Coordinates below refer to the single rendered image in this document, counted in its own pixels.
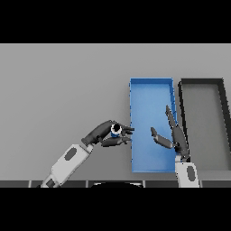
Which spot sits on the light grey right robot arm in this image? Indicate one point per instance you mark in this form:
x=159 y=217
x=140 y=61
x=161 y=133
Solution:
x=187 y=173

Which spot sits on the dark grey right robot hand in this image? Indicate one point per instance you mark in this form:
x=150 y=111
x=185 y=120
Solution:
x=178 y=136

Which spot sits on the blue bin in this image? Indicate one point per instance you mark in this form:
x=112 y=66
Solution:
x=152 y=120

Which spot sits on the blue pipe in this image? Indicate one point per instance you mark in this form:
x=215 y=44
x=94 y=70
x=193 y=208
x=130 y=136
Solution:
x=115 y=130

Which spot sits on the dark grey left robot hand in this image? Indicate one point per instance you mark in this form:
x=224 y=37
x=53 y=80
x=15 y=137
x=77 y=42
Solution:
x=98 y=132

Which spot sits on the dark grey bin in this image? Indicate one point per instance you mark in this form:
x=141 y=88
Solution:
x=207 y=126

